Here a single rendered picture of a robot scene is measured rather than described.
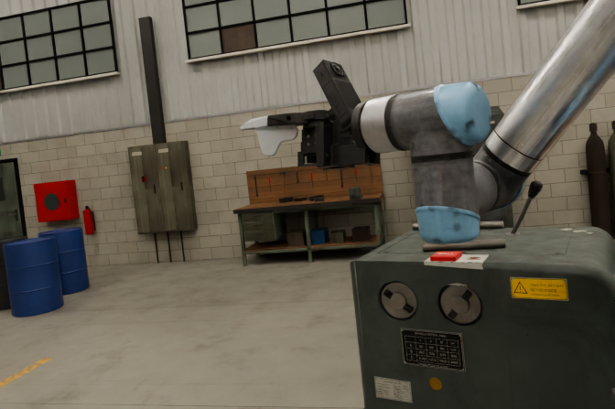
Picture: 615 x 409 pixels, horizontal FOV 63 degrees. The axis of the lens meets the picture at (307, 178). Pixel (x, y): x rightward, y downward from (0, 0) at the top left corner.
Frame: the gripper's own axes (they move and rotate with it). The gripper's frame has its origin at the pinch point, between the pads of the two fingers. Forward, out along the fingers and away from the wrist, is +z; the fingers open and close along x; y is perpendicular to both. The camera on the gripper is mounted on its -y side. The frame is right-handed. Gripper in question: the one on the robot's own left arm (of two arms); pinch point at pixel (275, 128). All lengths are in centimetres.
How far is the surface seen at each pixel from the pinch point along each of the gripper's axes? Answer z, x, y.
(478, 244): -6, 64, 23
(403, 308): 8, 50, 38
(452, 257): -5, 51, 25
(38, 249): 592, 165, 57
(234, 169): 593, 467, -54
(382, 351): 14, 49, 49
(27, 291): 597, 155, 107
